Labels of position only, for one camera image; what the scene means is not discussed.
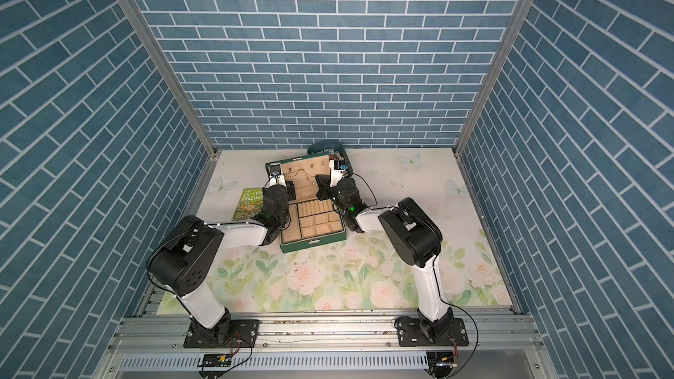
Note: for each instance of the green jewelry box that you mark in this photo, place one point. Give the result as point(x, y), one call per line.
point(313, 223)

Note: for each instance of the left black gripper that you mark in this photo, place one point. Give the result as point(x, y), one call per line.
point(290, 190)

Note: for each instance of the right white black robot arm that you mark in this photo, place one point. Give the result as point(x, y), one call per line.
point(414, 236)

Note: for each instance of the left controller board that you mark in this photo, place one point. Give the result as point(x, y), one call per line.
point(215, 361)

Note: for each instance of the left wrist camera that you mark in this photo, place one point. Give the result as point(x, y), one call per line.
point(276, 176)

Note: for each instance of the teal plastic bin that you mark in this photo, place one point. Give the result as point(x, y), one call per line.
point(332, 146)

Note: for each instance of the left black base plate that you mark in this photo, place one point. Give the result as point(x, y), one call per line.
point(227, 333)

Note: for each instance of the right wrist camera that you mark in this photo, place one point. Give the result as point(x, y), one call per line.
point(338, 170)

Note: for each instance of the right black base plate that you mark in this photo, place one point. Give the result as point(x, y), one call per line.
point(424, 333)

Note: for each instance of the floral table mat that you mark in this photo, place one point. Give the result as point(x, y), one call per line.
point(362, 272)

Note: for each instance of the green paperback book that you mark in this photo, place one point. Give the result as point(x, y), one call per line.
point(250, 204)

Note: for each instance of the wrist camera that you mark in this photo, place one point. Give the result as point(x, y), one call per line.
point(338, 170)
point(276, 176)

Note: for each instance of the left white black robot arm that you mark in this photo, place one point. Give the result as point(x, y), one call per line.
point(183, 261)

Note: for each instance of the aluminium mounting rail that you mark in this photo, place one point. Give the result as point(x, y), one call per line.
point(488, 329)

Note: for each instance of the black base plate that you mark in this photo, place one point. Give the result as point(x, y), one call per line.
point(424, 333)
point(227, 333)

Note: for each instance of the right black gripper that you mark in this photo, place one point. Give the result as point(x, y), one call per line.
point(325, 189)

